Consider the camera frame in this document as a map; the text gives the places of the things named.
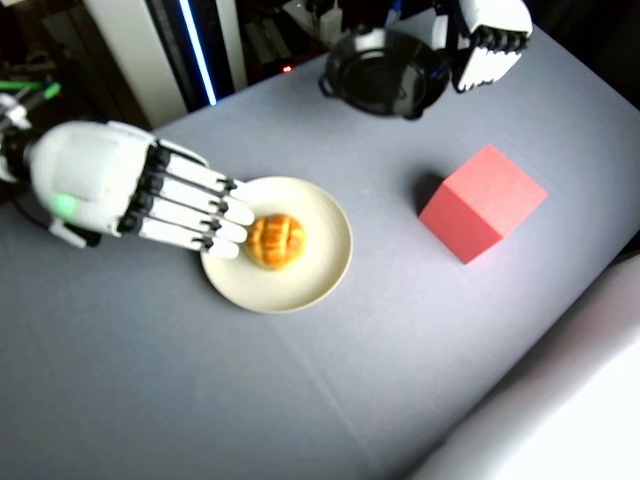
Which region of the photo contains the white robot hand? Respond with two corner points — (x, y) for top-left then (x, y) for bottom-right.
(432, 0), (534, 94)
(27, 118), (256, 260)

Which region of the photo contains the golden bread bun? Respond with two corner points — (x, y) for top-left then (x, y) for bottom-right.
(245, 213), (306, 271)

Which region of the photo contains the red box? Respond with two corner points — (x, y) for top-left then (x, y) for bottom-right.
(418, 143), (549, 265)

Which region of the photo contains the cream round plate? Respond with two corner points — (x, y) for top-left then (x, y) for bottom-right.
(199, 175), (354, 315)

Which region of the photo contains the white cabinet panel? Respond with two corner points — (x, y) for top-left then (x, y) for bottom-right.
(82, 0), (189, 131)

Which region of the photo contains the blue light strip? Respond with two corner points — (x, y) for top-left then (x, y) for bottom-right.
(177, 0), (219, 107)

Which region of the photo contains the grey table cloth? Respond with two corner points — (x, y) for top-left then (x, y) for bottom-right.
(0, 9), (640, 480)

